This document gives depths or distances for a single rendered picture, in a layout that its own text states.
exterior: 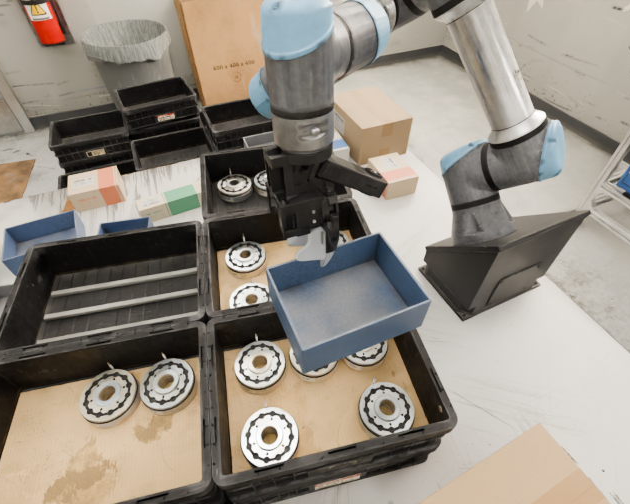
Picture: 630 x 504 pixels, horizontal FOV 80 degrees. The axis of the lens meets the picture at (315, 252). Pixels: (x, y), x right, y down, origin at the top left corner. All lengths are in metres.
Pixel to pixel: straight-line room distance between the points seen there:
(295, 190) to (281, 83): 0.14
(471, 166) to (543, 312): 0.48
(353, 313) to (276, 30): 0.40
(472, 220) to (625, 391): 0.53
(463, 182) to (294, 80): 0.63
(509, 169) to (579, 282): 1.56
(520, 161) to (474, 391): 0.53
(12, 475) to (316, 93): 0.80
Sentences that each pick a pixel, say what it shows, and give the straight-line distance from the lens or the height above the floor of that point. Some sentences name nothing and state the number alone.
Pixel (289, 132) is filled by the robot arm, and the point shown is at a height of 1.35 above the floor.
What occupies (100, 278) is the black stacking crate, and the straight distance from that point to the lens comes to 1.09.
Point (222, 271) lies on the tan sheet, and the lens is 0.99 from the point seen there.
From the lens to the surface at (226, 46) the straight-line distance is 3.49.
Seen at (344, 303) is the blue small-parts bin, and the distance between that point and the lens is 0.62.
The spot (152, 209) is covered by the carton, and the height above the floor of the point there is 0.75.
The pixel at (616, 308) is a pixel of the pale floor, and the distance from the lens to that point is 2.42.
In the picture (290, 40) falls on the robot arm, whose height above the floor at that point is 1.44.
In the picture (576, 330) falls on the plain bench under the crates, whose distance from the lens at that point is 1.23.
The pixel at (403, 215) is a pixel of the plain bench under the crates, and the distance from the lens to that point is 1.34.
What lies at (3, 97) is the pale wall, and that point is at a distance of 3.80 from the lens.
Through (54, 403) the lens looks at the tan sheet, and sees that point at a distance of 0.94.
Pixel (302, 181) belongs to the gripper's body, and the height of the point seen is 1.27.
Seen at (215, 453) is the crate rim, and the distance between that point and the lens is 0.68.
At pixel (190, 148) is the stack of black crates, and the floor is 0.38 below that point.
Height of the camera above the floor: 1.57
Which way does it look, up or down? 47 degrees down
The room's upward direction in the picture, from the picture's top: straight up
